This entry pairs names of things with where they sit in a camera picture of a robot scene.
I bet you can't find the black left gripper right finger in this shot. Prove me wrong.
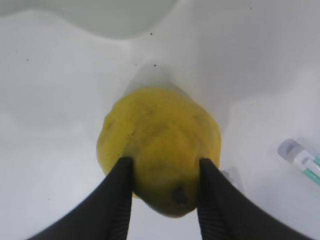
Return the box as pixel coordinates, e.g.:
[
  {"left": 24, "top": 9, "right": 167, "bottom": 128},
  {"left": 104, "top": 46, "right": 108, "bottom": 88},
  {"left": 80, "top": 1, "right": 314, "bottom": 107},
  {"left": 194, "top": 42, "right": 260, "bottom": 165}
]
[{"left": 197, "top": 158, "right": 308, "bottom": 240}]

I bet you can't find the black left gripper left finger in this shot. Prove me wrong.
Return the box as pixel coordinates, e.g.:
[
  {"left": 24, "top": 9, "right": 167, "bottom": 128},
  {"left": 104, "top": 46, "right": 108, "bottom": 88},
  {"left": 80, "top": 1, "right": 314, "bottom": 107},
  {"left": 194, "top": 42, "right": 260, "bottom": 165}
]
[{"left": 32, "top": 157, "right": 133, "bottom": 240}]

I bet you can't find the yellow pear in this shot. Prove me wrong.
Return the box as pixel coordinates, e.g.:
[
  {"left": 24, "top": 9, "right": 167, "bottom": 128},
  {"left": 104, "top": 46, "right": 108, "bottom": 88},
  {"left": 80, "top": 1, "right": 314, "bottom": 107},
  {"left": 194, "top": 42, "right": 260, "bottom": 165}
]
[{"left": 96, "top": 87, "right": 222, "bottom": 218}]

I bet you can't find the mint green utility knife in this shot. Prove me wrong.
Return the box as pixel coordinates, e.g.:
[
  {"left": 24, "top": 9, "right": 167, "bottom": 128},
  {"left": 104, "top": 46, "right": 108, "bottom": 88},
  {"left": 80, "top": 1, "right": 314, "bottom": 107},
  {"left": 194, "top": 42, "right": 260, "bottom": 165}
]
[{"left": 277, "top": 139, "right": 320, "bottom": 186}]

